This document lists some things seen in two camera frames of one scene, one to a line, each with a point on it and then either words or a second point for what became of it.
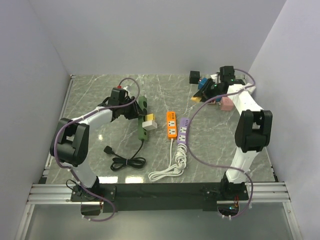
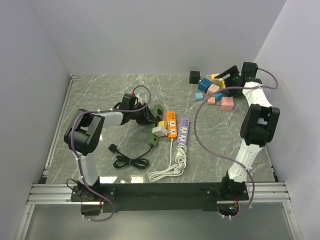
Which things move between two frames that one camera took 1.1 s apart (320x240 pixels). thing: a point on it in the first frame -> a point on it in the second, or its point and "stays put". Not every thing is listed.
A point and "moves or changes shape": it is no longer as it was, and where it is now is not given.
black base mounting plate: x=162 y=197 stays put
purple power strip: x=183 y=127 stays put
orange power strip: x=171 y=123 stays put
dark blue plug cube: x=202 y=82 stays put
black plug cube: x=194 y=77 stays put
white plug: x=149 y=125 moves or changes shape
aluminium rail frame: x=271 y=192 stays put
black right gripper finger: x=204 y=91 -> x=233 y=71
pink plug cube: x=227 y=104 stays put
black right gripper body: x=214 y=91 -> x=231 y=82
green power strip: x=142 y=134 -> x=157 y=112
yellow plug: x=196 y=98 -> x=213 y=75
